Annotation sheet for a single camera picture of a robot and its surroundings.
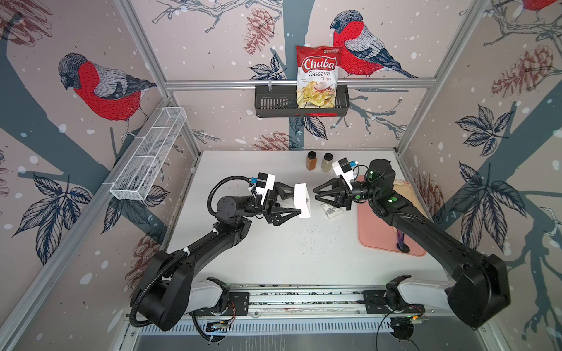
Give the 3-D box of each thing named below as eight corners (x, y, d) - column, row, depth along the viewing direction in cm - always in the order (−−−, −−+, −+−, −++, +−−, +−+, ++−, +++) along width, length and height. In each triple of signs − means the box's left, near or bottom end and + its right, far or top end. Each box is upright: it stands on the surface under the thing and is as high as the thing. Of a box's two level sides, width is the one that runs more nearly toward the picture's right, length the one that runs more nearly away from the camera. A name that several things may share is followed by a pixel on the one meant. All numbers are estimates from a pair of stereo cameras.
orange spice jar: (306, 172, 116) (308, 157, 107) (306, 165, 119) (307, 151, 110) (315, 172, 116) (317, 157, 107) (314, 165, 119) (316, 150, 110)
